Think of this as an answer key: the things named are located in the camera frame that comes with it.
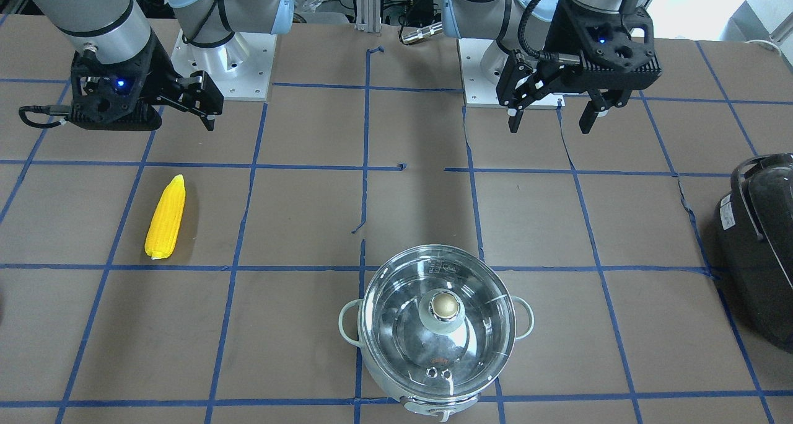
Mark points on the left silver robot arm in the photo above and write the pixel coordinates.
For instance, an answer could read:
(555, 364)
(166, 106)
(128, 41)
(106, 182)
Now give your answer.
(497, 19)

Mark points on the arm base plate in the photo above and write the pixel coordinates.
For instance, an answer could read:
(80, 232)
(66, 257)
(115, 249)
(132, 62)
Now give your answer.
(241, 68)
(481, 63)

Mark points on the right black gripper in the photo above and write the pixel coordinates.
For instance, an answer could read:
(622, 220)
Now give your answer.
(162, 75)

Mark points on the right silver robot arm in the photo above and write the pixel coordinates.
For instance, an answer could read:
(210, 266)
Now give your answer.
(119, 29)

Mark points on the glass pot lid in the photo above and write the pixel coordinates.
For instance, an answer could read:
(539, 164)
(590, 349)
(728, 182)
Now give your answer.
(438, 322)

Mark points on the yellow corn cob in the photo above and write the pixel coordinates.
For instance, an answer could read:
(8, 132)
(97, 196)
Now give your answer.
(162, 234)

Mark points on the pale green steel pot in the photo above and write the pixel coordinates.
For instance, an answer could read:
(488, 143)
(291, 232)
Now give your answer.
(433, 349)

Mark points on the aluminium frame post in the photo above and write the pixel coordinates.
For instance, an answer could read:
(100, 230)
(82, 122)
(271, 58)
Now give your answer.
(368, 16)

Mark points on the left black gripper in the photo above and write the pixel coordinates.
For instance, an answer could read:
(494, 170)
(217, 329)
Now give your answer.
(562, 38)

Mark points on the dark brown rice cooker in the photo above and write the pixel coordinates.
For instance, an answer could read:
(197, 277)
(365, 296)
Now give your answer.
(755, 234)

